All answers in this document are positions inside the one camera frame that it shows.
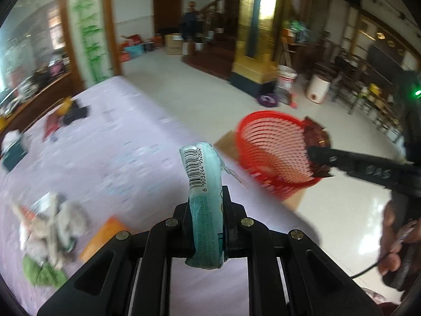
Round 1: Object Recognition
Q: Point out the teal tissue packet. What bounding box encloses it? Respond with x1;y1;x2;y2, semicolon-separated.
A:
179;141;247;269

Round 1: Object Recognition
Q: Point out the white crumpled tissue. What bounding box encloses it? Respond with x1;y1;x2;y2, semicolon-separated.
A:
1;130;22;152

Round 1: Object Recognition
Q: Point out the gold tiled pillar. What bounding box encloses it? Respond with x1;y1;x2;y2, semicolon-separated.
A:
229;0;281;98

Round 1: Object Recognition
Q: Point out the white bucket red print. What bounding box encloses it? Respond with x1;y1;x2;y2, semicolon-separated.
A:
276;65;298;98

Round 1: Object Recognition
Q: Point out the person's right hand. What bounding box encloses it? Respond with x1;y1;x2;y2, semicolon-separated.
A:
378;201;408;275

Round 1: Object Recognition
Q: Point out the red plastic basket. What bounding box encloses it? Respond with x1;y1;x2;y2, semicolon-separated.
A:
235;111;324;201

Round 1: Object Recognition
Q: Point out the pillar with bamboo painting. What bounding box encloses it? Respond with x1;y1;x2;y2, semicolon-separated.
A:
57;0;124;87

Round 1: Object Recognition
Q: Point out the red flat packet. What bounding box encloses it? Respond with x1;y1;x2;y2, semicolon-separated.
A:
44;113;62;142

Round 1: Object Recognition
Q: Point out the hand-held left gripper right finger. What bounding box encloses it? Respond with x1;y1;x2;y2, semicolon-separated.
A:
222;186;384;316

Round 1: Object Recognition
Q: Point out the teal box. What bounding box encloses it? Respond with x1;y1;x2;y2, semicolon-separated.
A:
2;141;27;172

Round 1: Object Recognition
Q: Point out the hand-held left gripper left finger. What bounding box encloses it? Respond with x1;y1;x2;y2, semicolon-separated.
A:
38;202;195;316

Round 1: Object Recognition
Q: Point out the wooden counter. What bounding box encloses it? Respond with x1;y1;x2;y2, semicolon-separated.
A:
0;68;83;133

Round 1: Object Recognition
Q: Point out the cardboard box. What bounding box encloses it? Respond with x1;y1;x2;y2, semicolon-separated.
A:
164;33;184;56

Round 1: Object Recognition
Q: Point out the green cloth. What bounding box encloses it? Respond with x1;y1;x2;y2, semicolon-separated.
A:
22;256;67;288

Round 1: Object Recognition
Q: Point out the white plastic barrel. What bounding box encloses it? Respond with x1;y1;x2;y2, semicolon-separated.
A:
307;74;331;105

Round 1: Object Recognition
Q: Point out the dark wooden staircase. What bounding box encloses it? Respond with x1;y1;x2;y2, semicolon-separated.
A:
182;0;243;80

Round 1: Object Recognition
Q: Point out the thin black cable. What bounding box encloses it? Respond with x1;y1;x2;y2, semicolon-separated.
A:
349;253;389;279

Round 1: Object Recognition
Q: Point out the purple mop head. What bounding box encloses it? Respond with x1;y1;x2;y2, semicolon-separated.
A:
255;93;279;108

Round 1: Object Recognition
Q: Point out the pink floral mattress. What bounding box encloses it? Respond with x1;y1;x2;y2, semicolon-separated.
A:
0;76;323;316

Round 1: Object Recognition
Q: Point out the orange flat packet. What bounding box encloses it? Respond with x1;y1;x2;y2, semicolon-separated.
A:
79;215;128;263

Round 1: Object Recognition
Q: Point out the yellow brown small packet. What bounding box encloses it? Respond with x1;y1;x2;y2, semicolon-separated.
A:
55;96;73;115

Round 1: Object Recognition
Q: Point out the black television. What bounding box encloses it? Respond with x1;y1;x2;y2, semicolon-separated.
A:
366;44;406;73

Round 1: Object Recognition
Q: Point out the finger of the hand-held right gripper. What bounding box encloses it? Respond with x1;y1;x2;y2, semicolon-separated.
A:
307;146;360;180

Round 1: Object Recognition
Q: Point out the dark wooden chair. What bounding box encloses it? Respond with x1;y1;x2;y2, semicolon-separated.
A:
332;55;363;113

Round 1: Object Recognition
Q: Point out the stack of red gift boxes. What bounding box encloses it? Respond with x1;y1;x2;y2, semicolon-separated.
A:
118;34;146;63

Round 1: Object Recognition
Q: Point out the pile of crumpled wrappers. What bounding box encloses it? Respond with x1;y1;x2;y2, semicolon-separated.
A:
10;191;92;270

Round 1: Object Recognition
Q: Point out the dark blue jacket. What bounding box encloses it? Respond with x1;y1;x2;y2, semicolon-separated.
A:
180;2;202;42

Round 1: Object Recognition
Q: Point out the green bag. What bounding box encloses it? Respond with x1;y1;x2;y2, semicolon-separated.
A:
289;19;310;41

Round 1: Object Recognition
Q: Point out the brown wooden door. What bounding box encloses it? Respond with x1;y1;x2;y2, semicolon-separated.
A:
153;0;183;37

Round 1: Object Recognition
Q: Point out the brown crinkled wrapper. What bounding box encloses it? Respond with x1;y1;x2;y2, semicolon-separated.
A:
303;116;333;178

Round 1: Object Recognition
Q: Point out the broom with red head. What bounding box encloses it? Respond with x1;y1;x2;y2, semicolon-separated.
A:
281;38;299;109

